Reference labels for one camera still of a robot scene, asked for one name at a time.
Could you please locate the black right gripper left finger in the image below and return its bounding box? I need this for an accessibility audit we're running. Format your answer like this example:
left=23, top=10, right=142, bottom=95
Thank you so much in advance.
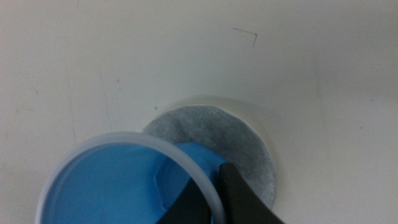
left=157, top=179, right=213, bottom=224

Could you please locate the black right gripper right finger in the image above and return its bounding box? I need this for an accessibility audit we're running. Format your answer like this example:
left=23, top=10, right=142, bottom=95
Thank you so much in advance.
left=217, top=162, right=285, bottom=224

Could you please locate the blue plastic cup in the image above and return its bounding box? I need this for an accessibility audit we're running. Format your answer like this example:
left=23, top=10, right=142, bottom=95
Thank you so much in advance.
left=35, top=131, right=229, bottom=224

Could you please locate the grey round cup mat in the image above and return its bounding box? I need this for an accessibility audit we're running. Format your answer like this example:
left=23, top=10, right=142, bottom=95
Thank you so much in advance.
left=141, top=105, right=277, bottom=210

